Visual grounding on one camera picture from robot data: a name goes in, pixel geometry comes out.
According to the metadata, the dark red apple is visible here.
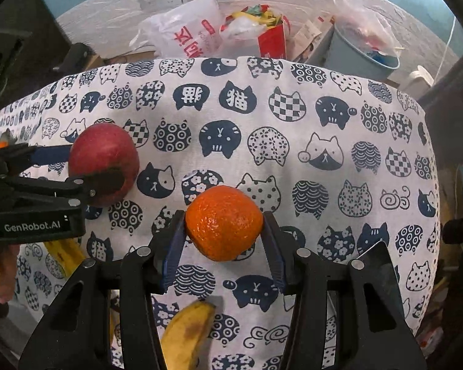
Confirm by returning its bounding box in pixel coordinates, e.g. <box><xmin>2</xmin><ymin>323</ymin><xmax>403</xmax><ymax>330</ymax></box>
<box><xmin>68</xmin><ymin>123</ymin><xmax>140</xmax><ymax>207</ymax></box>

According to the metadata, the orange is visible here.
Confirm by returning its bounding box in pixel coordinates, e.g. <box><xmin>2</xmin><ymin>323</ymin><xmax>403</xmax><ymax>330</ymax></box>
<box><xmin>185</xmin><ymin>185</ymin><xmax>263</xmax><ymax>261</ymax></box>

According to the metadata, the person's left hand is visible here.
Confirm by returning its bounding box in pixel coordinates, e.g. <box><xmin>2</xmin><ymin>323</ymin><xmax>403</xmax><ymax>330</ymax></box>
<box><xmin>0</xmin><ymin>245</ymin><xmax>20</xmax><ymax>304</ymax></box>

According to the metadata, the cat pattern tablecloth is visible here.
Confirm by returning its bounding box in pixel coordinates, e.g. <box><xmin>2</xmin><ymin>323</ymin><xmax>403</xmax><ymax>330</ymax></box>
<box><xmin>0</xmin><ymin>55</ymin><xmax>442</xmax><ymax>370</ymax></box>

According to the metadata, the white plastic shopping bag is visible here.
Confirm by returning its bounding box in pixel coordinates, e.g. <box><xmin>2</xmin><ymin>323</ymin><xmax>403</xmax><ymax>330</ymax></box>
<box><xmin>129</xmin><ymin>0</ymin><xmax>224</xmax><ymax>59</ymax></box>

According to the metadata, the red snack box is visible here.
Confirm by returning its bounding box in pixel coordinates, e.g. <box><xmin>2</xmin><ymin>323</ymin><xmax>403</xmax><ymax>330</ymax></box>
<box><xmin>220</xmin><ymin>4</ymin><xmax>291</xmax><ymax>59</ymax></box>

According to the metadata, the grey-blue trash bin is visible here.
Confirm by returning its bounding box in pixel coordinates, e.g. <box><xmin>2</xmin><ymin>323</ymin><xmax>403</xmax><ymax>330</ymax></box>
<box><xmin>323</xmin><ymin>25</ymin><xmax>400</xmax><ymax>81</ymax></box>

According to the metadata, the clear plastic bag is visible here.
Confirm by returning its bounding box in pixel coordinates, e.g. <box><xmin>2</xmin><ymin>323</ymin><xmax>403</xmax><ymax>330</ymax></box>
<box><xmin>334</xmin><ymin>0</ymin><xmax>404</xmax><ymax>57</ymax></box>

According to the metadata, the white cable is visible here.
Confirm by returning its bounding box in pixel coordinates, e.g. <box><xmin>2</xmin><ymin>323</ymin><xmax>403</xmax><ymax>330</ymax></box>
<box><xmin>438</xmin><ymin>17</ymin><xmax>457</xmax><ymax>82</ymax></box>

